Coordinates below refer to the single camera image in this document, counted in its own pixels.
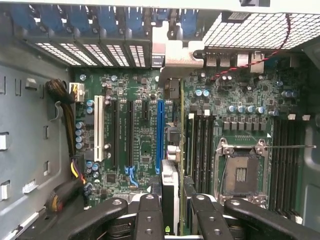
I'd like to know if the black yellow power wire bundle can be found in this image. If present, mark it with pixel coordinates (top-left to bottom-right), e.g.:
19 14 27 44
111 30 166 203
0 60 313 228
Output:
45 78 76 156
46 154 88 214

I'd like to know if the white power connector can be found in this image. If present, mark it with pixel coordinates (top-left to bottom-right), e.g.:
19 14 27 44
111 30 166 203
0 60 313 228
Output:
68 81 85 104

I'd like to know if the green motherboard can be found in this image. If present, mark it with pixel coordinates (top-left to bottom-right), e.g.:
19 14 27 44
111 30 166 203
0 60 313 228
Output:
72 67 308 218

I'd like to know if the white expansion slot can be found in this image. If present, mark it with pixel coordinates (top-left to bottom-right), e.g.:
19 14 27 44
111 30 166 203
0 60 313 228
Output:
93 94 106 163

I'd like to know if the thin socket locking lever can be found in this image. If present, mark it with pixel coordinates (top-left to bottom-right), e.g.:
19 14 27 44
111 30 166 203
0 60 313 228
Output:
266 144 316 150

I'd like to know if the long black expansion slot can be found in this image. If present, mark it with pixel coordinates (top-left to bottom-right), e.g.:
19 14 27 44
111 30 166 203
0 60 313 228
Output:
110 99 119 169
125 99 135 169

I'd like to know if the short black expansion slot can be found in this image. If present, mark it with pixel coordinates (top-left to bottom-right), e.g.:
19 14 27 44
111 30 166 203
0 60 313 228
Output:
142 101 151 120

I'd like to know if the red black twisted wire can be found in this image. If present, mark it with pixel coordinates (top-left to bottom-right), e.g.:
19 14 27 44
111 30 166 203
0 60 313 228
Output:
209 12 293 82

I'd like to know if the black installed RAM stick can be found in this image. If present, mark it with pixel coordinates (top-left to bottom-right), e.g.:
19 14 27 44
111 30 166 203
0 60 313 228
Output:
186 112 195 176

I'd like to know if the open grey PC case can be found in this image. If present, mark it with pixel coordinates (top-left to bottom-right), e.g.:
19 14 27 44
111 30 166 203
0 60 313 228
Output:
0 0 320 240

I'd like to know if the blue expansion slot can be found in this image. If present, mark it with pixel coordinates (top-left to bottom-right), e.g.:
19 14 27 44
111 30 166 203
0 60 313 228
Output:
156 99 166 176

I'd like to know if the CPU socket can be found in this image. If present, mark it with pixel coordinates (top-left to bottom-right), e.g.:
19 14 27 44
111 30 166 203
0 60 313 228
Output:
215 137 273 203

